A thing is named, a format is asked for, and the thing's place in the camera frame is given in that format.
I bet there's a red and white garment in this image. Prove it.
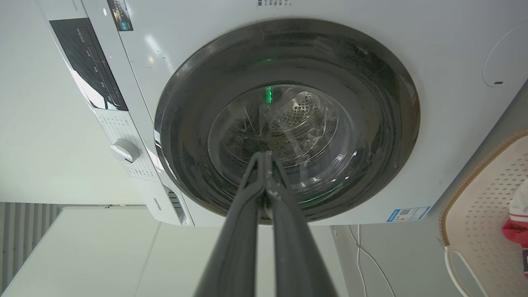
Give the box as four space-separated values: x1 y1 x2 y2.
502 191 528 278

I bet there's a white front-load washing machine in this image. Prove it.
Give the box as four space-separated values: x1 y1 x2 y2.
36 0 528 226

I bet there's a blue energy label sticker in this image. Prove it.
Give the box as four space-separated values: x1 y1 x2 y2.
387 206 431 223

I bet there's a thin white cable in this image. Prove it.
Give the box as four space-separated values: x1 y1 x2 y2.
346 225 396 297

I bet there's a dark round washing machine door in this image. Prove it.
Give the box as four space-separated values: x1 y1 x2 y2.
154 18 421 225

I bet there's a cream perforated laundry basket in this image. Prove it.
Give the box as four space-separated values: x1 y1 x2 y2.
438 132 528 297

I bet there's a white washing machine control knob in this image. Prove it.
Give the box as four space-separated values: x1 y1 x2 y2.
110 139 141 163

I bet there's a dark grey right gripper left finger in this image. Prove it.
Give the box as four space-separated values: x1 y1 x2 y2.
194 152 265 297

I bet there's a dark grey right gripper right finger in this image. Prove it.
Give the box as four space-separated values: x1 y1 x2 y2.
264 151 338 297

